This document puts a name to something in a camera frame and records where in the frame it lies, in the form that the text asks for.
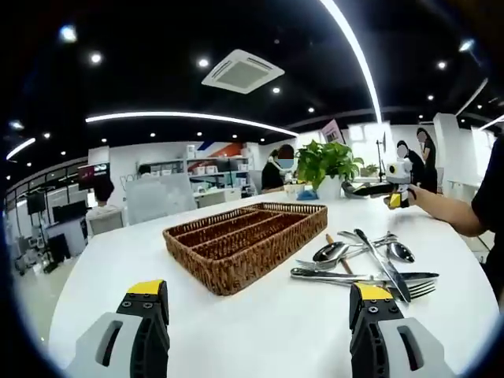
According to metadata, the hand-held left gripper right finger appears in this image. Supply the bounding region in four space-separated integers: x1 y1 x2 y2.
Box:
348 281 454 378

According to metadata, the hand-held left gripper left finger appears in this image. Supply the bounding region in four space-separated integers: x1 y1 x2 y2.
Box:
65 279 171 378

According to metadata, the steel spoon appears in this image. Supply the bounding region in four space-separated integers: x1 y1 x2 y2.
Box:
337 230 416 264
313 232 398 264

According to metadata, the steel fork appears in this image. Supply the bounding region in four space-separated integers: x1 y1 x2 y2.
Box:
291 275 437 299
295 234 398 272

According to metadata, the steel table knife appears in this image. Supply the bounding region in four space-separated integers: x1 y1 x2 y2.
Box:
291 267 440 283
354 228 413 304

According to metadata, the brown wooden chopstick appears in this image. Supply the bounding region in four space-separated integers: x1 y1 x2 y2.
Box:
324 234 354 276

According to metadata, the wicker tray with storage slots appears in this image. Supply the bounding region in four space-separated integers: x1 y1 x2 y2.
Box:
162 202 328 297

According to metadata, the white storage shelf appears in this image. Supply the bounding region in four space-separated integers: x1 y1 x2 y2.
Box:
135 155 253 198

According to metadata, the person's right hand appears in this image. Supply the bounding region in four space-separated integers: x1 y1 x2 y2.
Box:
406 183 429 208

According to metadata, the black stand with screen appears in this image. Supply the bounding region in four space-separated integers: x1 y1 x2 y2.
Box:
374 131 391 184

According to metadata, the grey curved object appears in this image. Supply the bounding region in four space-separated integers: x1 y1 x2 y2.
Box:
340 180 371 199

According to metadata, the white plant pot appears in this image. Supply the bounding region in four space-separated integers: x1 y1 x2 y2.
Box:
317 175 343 200

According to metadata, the green leafy plant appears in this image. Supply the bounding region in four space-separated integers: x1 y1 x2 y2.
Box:
295 139 365 192

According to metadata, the purple poster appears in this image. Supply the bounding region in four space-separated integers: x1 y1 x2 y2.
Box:
321 119 346 145

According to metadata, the grey office chair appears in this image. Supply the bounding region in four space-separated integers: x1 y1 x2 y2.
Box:
87 208 128 237

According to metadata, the black monitor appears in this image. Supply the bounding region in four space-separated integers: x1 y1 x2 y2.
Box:
52 199 87 224

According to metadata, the white mesh office chair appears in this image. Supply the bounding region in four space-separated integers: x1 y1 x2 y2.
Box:
124 172 198 226

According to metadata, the ceiling air conditioner unit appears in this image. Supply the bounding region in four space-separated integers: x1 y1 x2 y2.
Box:
201 49 285 95

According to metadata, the red wall screen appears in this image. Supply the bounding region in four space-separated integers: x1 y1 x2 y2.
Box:
77 162 110 192

